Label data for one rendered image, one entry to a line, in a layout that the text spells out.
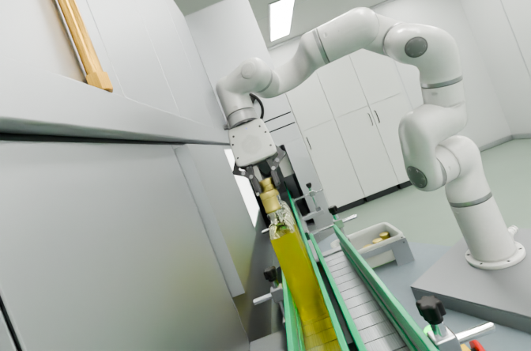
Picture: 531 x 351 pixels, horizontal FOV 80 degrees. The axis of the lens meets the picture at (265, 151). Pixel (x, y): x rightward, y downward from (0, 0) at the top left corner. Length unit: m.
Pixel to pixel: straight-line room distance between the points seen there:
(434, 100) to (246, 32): 1.33
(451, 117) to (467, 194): 0.19
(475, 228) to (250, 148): 0.56
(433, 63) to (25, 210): 0.71
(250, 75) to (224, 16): 1.25
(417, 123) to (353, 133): 3.97
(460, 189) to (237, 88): 0.58
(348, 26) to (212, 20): 1.33
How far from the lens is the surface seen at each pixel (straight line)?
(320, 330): 0.72
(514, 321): 0.84
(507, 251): 0.96
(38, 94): 0.34
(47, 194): 0.33
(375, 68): 4.93
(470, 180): 0.88
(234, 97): 0.78
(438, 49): 0.75
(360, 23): 0.74
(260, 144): 0.74
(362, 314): 0.72
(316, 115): 4.63
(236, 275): 0.72
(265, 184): 0.73
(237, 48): 1.91
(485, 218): 0.91
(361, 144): 4.74
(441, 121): 0.78
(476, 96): 6.00
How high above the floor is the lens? 1.25
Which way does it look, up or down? level
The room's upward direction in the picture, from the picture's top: 21 degrees counter-clockwise
